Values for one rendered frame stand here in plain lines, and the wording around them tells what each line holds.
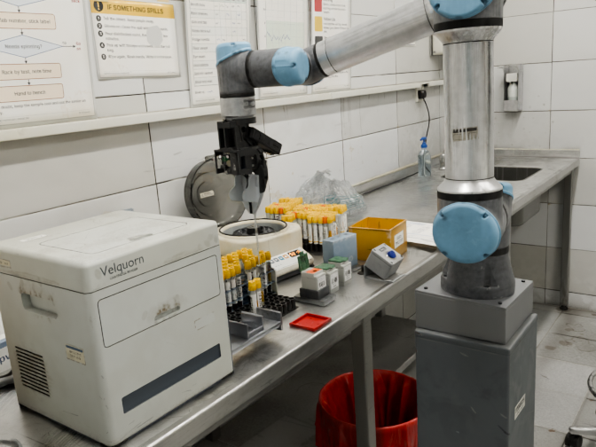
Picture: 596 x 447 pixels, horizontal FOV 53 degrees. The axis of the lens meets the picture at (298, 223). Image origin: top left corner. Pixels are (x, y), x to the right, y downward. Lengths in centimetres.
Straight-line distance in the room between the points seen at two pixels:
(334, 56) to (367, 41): 8
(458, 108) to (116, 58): 99
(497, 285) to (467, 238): 20
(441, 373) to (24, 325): 81
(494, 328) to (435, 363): 15
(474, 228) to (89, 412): 70
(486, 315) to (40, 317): 81
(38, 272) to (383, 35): 78
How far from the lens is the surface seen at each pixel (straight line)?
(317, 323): 135
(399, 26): 126
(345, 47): 129
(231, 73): 126
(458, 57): 109
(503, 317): 124
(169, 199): 185
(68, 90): 164
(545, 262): 381
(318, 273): 146
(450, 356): 130
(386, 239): 172
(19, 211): 158
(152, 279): 98
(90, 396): 100
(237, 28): 207
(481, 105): 109
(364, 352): 156
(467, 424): 136
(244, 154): 126
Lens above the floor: 141
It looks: 14 degrees down
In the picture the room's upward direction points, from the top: 4 degrees counter-clockwise
